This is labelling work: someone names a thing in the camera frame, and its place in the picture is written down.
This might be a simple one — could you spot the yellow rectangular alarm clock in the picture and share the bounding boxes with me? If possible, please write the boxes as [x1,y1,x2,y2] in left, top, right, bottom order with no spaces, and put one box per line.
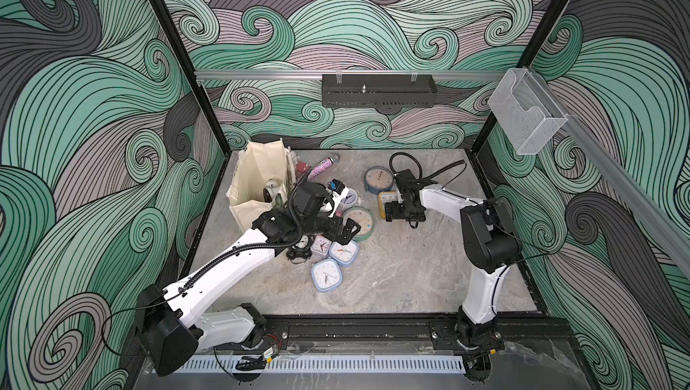
[377,190,399,219]

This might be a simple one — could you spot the cream floral canvas bag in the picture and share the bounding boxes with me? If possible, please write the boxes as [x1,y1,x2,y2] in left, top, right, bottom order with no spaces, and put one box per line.
[226,140,296,231]

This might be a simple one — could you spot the white twin-bell alarm clock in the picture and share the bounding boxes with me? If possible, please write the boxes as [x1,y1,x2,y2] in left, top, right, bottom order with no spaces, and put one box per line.
[262,181,287,207]

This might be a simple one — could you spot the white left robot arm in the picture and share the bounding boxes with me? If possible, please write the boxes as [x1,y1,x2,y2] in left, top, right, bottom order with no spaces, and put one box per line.
[135,179,361,377]

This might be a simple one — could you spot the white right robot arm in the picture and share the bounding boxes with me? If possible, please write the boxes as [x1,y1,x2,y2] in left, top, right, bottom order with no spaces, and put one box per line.
[384,169,521,333]

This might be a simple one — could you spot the light blue square clock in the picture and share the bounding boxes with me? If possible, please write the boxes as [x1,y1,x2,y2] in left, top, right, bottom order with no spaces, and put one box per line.
[329,240,360,268]

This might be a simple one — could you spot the green round alarm clock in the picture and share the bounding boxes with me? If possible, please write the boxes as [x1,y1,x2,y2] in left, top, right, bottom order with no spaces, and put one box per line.
[343,206,376,242]

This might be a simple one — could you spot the small pink square clock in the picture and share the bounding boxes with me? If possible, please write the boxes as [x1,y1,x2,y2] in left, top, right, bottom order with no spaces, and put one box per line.
[310,235,332,261]

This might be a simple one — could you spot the small white round clock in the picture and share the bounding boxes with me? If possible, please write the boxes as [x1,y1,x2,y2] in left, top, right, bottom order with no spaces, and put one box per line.
[339,188,360,212]

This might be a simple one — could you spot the blue round alarm clock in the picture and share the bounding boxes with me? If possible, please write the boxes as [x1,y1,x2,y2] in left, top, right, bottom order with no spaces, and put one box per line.
[364,167,395,194]

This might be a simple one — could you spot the blue square alarm clock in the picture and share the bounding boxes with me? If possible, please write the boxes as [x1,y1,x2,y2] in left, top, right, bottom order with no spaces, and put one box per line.
[311,258,343,292]

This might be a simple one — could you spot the black twin-bell alarm clock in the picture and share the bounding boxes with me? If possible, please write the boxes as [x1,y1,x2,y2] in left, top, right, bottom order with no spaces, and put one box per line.
[286,235,314,261]

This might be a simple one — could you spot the white bunny figurine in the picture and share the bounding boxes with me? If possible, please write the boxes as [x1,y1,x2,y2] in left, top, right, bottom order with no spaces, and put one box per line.
[295,161,311,176]

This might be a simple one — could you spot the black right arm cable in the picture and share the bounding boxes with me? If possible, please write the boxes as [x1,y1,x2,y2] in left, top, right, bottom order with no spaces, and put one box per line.
[388,151,468,186]

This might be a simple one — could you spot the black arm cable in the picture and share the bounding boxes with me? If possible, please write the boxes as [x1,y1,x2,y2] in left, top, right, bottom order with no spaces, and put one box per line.
[99,168,314,359]
[388,151,468,186]

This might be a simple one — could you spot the black perforated wall shelf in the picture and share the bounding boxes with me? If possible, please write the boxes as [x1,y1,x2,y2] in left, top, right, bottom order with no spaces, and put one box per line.
[321,75,438,112]

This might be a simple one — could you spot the white slotted cable duct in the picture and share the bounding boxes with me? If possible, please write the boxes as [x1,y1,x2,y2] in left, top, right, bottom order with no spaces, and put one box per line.
[177,354,465,375]

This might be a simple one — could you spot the aluminium back rail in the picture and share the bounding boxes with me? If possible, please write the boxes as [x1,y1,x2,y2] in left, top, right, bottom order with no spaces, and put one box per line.
[194,69,505,81]

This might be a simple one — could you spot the aluminium rail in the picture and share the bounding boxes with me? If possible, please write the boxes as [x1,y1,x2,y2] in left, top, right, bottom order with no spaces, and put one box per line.
[530,71,689,275]
[194,69,505,81]

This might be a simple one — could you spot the clear plastic wall holder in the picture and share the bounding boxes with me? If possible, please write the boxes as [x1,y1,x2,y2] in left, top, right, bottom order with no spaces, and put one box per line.
[488,68,567,156]

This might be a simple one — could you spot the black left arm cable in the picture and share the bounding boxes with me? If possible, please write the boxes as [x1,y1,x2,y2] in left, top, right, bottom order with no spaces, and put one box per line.
[99,168,314,359]

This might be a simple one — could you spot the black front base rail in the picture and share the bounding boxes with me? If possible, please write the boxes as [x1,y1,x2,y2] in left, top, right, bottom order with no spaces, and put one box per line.
[266,312,573,352]

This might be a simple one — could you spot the aluminium right rail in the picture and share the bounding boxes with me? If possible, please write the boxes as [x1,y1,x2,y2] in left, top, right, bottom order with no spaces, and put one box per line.
[530,71,689,275]

